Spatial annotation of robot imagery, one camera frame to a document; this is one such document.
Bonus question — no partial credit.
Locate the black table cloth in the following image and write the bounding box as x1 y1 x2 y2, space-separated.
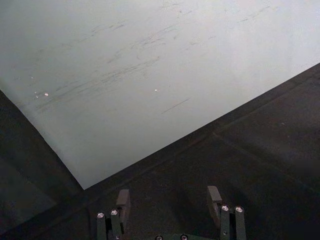
0 62 320 240

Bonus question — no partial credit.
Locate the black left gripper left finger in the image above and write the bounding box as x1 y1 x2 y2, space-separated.
96 188 132 240

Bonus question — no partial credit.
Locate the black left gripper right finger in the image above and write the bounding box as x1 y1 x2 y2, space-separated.
206 185 248 240

